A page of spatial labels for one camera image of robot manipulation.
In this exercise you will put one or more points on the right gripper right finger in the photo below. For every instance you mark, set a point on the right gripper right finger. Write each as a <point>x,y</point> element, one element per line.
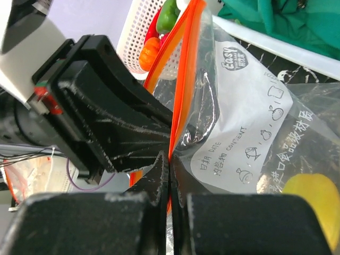
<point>182,183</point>

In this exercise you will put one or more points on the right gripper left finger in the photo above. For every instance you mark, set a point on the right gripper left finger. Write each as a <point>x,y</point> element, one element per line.
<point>149,212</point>

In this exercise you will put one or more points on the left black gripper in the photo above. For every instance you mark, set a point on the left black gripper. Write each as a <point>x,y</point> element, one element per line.
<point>99,115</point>

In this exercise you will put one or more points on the orange fake pumpkin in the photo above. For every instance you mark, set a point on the orange fake pumpkin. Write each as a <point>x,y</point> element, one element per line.
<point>149,53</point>

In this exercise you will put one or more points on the red fake chili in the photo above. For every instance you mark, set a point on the red fake chili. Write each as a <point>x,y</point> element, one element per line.
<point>152,32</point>

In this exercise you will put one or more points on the clear zip top bag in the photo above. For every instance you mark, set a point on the clear zip top bag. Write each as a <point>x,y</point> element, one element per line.
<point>242,134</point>

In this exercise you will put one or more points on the green fake pepper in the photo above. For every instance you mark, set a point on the green fake pepper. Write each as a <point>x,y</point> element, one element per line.
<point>167,17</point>

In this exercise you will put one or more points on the yellow fake fruit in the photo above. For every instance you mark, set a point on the yellow fake fruit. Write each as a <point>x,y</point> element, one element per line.
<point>322,195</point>

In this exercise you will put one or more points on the white perforated basket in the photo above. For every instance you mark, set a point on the white perforated basket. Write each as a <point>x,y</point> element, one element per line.
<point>146,28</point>

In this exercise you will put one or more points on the white basket with clothes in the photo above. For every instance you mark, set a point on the white basket with clothes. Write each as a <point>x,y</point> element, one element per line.
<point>305,58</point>

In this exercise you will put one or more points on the green garment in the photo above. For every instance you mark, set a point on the green garment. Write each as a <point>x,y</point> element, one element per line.
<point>311,25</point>

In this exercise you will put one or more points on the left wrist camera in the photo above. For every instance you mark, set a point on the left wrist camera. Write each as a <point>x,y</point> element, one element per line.
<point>28,39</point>

